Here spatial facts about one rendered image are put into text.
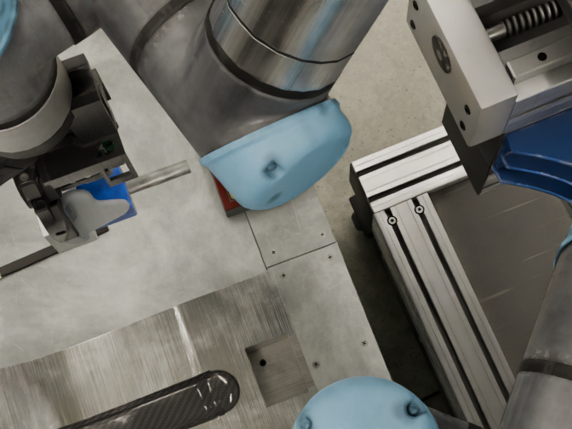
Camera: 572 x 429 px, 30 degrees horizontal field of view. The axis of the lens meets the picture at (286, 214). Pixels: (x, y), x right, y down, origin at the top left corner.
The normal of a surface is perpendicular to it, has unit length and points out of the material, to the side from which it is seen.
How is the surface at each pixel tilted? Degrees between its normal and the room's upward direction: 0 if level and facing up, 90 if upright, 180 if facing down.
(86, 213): 80
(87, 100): 0
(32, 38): 66
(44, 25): 59
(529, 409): 52
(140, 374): 4
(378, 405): 2
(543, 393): 44
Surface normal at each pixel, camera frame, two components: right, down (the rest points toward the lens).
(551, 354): -0.68, -0.44
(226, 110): -0.41, 0.62
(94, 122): 0.35, 0.89
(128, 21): -0.58, 0.18
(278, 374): -0.04, -0.29
